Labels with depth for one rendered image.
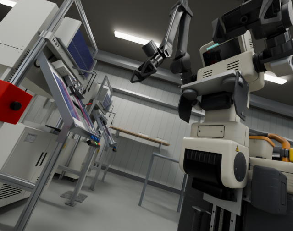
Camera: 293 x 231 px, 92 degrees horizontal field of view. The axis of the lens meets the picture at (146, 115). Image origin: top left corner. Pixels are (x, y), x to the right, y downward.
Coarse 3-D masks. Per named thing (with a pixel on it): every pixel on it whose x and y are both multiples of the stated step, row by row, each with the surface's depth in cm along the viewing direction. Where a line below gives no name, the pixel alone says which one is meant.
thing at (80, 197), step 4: (96, 148) 187; (88, 168) 180; (84, 176) 174; (80, 188) 172; (68, 192) 173; (72, 192) 177; (60, 196) 157; (64, 196) 159; (68, 196) 162; (80, 196) 173; (84, 196) 177; (76, 200) 158; (80, 200) 161
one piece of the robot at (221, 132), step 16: (224, 64) 69; (240, 64) 62; (256, 64) 59; (192, 80) 84; (256, 80) 62; (208, 96) 69; (208, 112) 68; (224, 112) 62; (192, 128) 69; (208, 128) 62; (224, 128) 57; (240, 128) 54; (192, 144) 61; (208, 144) 55; (224, 144) 50; (240, 144) 53; (224, 160) 49; (240, 160) 51; (224, 176) 48; (240, 176) 50
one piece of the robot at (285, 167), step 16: (288, 144) 75; (256, 160) 66; (272, 160) 62; (288, 160) 72; (288, 176) 55; (192, 192) 82; (288, 192) 55; (192, 208) 79; (208, 208) 73; (256, 208) 59; (288, 208) 52; (192, 224) 75; (208, 224) 68; (224, 224) 62; (240, 224) 59; (256, 224) 57; (272, 224) 54; (288, 224) 51
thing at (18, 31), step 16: (32, 0) 128; (16, 16) 122; (32, 16) 123; (48, 16) 126; (0, 32) 117; (16, 32) 118; (32, 32) 119; (0, 48) 112; (16, 48) 113; (48, 48) 136; (0, 64) 110; (16, 64) 111; (32, 80) 129; (48, 96) 167; (48, 112) 167
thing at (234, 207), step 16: (192, 160) 57; (208, 160) 53; (192, 176) 60; (208, 176) 52; (256, 176) 51; (272, 176) 48; (208, 192) 54; (224, 192) 52; (240, 192) 58; (256, 192) 49; (272, 192) 46; (224, 208) 60; (240, 208) 56; (272, 208) 45
